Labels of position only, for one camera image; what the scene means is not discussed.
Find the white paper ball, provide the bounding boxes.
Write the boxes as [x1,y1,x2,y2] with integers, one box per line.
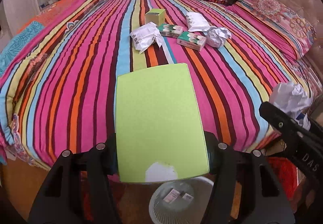
[269,81,313,130]

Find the lime green box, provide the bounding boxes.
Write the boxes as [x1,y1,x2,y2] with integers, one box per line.
[115,64,209,183]

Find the red shaggy rug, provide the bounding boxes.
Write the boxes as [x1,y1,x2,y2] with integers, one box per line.
[267,157,298,200]

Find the white mesh waste basket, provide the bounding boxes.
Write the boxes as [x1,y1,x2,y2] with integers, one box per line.
[148,176,214,223]

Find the small boxes in basket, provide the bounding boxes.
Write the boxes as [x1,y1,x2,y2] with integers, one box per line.
[163,189,194,204]

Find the floral patterned pillow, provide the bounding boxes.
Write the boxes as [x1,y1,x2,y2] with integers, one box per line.
[228,0,316,61]

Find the colourful striped bedspread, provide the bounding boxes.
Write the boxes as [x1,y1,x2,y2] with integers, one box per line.
[0,0,316,172]

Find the crumpled silver white wrapper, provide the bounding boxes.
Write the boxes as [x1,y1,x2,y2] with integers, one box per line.
[206,26,232,48]

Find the green tissue pack near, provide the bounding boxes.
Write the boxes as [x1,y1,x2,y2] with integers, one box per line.
[177,31,206,51]

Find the green tissue pack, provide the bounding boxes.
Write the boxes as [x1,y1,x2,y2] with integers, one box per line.
[158,24,184,38]
[177,31,206,51]

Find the white flat plastic pouch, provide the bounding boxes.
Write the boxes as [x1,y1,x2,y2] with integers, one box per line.
[186,12,211,32]

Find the crumpled white plastic bag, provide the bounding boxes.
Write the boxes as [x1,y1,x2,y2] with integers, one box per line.
[130,22,165,54]

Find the green tissue pack far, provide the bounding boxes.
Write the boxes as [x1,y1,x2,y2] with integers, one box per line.
[158,24,184,38]

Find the small green carton box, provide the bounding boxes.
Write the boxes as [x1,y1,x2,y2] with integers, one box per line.
[145,8,165,26]

